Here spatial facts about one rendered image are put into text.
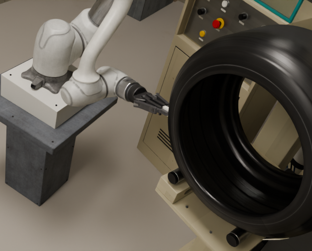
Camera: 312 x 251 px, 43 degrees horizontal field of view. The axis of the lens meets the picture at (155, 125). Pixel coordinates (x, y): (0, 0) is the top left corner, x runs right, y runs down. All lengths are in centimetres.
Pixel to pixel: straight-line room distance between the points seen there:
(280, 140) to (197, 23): 89
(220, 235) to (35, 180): 111
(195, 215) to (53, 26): 93
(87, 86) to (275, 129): 70
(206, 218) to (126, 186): 112
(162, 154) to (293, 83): 164
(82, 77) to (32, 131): 40
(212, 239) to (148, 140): 131
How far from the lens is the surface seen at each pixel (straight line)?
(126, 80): 155
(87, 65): 147
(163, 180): 139
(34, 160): 206
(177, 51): 219
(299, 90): 96
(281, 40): 104
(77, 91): 148
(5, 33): 360
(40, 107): 176
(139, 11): 419
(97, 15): 175
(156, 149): 254
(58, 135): 174
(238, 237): 128
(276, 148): 150
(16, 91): 182
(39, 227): 223
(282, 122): 145
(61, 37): 168
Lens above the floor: 187
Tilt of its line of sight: 40 degrees down
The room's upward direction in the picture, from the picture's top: 20 degrees clockwise
